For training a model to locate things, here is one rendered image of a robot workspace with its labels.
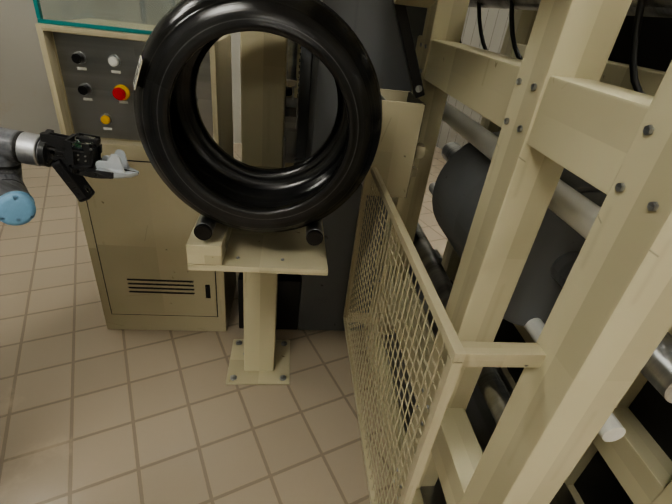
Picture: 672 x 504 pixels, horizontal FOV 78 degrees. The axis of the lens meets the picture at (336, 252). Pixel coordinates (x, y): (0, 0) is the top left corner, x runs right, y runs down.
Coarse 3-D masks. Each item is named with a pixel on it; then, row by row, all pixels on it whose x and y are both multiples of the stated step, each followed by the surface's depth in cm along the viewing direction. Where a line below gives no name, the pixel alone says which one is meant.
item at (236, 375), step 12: (240, 348) 192; (276, 348) 194; (288, 348) 195; (240, 360) 186; (276, 360) 188; (288, 360) 189; (228, 372) 179; (240, 372) 180; (252, 372) 180; (264, 372) 181; (276, 372) 182; (288, 372) 183; (228, 384) 174; (240, 384) 175; (252, 384) 176; (264, 384) 176; (276, 384) 177; (288, 384) 178
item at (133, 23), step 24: (48, 0) 129; (72, 0) 129; (96, 0) 130; (120, 0) 130; (144, 0) 131; (168, 0) 131; (72, 24) 132; (96, 24) 133; (120, 24) 134; (144, 24) 134
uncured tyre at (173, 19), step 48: (192, 0) 79; (240, 0) 78; (288, 0) 79; (144, 48) 83; (192, 48) 80; (336, 48) 83; (144, 96) 85; (192, 96) 110; (144, 144) 92; (192, 144) 116; (336, 144) 120; (192, 192) 96; (240, 192) 121; (288, 192) 124; (336, 192) 99
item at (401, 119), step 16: (384, 96) 137; (400, 96) 137; (384, 112) 121; (400, 112) 121; (416, 112) 122; (384, 128) 123; (400, 128) 124; (416, 128) 124; (384, 144) 126; (400, 144) 126; (416, 144) 127; (384, 160) 129; (400, 160) 129; (368, 176) 131; (384, 176) 131; (400, 176) 132; (368, 192) 134; (400, 192) 135
